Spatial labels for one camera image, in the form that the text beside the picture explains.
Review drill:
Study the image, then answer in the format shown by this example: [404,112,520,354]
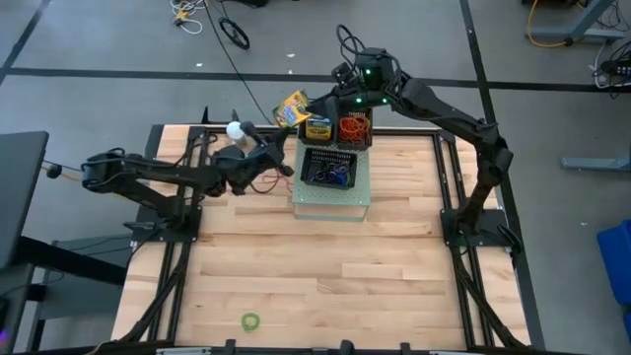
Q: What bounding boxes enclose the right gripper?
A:
[308,47,403,122]

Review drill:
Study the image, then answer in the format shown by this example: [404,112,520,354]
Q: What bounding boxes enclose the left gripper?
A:
[216,121,296,194]

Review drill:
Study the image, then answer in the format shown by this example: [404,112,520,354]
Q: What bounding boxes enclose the black slotted plastic basket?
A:
[298,110,339,147]
[335,108,375,152]
[299,146,359,191]

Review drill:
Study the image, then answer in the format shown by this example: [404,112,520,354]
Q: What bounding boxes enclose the dark grey desk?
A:
[0,130,50,270]

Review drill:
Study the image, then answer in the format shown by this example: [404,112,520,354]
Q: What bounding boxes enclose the white light bulb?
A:
[225,120,260,157]

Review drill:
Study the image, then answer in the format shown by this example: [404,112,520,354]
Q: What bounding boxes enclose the sage green perforated metal shelf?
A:
[291,135,372,222]

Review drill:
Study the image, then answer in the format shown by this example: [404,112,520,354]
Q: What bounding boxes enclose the grey metal table leg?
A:
[529,0,631,43]

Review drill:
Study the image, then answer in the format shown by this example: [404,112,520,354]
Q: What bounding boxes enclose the grey metal floor bar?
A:
[561,155,631,174]

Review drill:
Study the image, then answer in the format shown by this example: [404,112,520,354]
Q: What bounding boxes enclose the blue plastic bin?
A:
[596,220,631,341]

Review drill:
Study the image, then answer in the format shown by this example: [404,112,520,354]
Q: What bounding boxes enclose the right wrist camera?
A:
[332,61,357,89]

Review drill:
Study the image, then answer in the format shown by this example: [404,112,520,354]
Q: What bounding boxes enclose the long black floor cable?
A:
[201,0,275,127]

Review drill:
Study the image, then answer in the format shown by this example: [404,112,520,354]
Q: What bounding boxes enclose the black coiled floor cable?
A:
[218,17,251,51]

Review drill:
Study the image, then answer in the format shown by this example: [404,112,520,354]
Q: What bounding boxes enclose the white floor cable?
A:
[170,0,206,36]

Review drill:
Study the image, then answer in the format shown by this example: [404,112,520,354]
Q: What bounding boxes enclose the yellow floor cord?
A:
[41,165,85,183]

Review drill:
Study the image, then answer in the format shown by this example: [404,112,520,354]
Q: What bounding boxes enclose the yellow floor cable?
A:
[526,0,576,49]

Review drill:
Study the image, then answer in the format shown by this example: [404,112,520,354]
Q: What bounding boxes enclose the black cable bundle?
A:
[591,38,631,100]

